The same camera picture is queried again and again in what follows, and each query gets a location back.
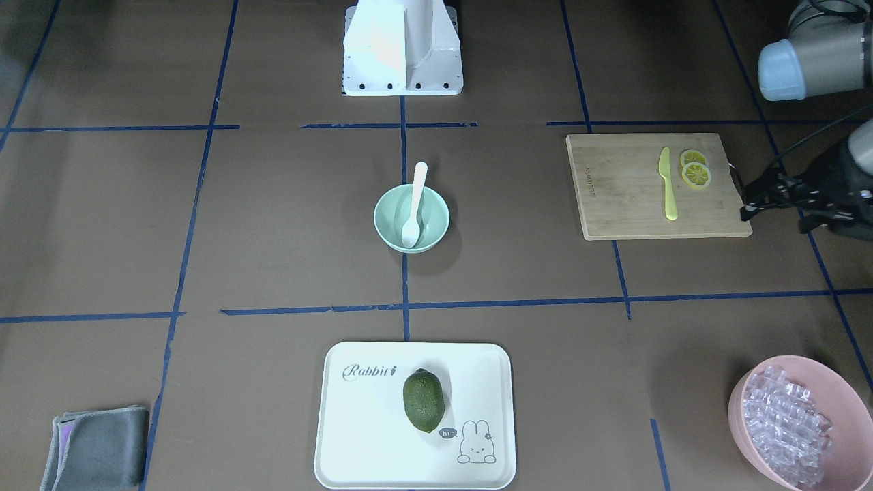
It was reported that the yellow plastic knife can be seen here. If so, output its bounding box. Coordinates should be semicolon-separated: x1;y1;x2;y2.
658;147;679;221

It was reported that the wooden cutting board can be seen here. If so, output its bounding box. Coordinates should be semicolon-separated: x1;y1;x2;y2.
565;133;752;241

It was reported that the white pillar mount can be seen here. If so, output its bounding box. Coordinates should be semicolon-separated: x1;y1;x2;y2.
341;1;464;97

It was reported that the white spoon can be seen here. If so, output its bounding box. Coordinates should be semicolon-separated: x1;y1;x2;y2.
401;161;428;249

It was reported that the green avocado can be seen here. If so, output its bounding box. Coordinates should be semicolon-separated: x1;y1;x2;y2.
402;368;445;433

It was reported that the pink bowl with ice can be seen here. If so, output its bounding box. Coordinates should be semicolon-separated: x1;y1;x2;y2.
727;355;872;490

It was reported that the mint green bowl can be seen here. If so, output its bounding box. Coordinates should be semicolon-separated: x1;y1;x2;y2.
373;184;450;254

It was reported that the lemon slice lower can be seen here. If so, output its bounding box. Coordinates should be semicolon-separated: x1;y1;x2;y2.
681;162;712;190

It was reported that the white tray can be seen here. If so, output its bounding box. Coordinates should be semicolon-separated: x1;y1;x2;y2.
314;342;518;490

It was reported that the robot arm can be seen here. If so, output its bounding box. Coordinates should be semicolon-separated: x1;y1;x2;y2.
740;1;872;241

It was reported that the grey folded cloth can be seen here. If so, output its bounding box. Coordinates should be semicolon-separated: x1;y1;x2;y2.
40;405;149;490

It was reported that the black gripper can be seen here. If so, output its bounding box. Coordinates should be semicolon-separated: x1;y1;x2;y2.
740;143;872;241

